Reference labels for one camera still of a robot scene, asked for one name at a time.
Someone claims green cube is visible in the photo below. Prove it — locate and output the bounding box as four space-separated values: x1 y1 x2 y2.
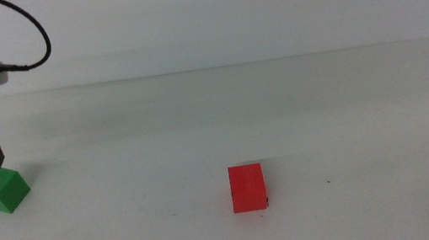
0 163 35 216

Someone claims red cube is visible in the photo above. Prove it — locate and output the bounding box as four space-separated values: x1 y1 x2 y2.
227 162 271 215

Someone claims black camera cable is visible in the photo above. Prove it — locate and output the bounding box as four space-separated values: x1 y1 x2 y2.
0 0 56 76

